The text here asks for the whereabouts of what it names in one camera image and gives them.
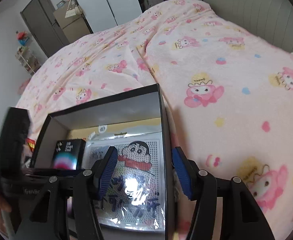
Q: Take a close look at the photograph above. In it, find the black smart cool box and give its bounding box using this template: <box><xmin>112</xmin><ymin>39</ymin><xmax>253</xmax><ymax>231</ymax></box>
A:
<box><xmin>51</xmin><ymin>139</ymin><xmax>86</xmax><ymax>170</ymax></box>

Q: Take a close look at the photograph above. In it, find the cartoon bead art pack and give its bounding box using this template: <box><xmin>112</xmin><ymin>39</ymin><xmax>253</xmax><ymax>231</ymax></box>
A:
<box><xmin>82</xmin><ymin>132</ymin><xmax>165</xmax><ymax>232</ymax></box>

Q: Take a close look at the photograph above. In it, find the black open storage box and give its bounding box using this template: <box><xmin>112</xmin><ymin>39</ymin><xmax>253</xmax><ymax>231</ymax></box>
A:
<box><xmin>29</xmin><ymin>83</ymin><xmax>176</xmax><ymax>240</ymax></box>

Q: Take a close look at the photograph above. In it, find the white shelf rack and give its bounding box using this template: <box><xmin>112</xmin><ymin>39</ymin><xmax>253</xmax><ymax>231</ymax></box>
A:
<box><xmin>15</xmin><ymin>46</ymin><xmax>41</xmax><ymax>76</ymax></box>

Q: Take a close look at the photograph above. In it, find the dark grey door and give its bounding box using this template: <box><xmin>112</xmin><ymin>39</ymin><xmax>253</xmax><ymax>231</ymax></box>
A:
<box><xmin>20</xmin><ymin>0</ymin><xmax>69</xmax><ymax>57</ymax></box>

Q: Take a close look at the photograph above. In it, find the cream handbag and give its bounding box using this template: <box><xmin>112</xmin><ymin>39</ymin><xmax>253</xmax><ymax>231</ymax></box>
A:
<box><xmin>65</xmin><ymin>0</ymin><xmax>83</xmax><ymax>18</ymax></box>

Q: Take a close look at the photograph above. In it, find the white wardrobe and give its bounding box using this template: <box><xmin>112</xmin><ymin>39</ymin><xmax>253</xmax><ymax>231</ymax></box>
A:
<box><xmin>77</xmin><ymin>0</ymin><xmax>142</xmax><ymax>33</ymax></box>

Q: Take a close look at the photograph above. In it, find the beige padded headboard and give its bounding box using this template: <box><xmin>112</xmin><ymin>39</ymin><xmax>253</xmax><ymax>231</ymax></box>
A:
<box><xmin>203</xmin><ymin>0</ymin><xmax>293</xmax><ymax>53</ymax></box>

